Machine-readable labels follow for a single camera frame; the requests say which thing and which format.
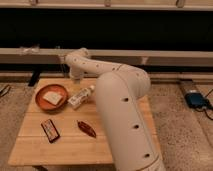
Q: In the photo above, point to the blue power box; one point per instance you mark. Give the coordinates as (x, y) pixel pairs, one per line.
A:
(195, 100)

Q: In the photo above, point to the dark chocolate bar wrapper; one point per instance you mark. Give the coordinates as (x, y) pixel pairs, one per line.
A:
(50, 130)

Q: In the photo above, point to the grey metal rail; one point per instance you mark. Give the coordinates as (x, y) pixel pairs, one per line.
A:
(133, 57)

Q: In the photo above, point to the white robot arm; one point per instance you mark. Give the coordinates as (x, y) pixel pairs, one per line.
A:
(117, 91)

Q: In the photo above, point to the orange round bowl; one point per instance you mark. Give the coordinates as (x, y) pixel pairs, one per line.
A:
(46, 106)

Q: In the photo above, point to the wooden table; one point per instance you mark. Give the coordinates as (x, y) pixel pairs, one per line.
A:
(74, 147)

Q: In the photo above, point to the white plastic bottle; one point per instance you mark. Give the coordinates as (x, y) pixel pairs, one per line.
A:
(81, 96)

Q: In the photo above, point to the black table leg post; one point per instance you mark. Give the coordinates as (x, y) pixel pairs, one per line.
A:
(35, 76)

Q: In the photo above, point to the white sponge block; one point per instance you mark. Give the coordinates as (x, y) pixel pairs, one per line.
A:
(52, 97)

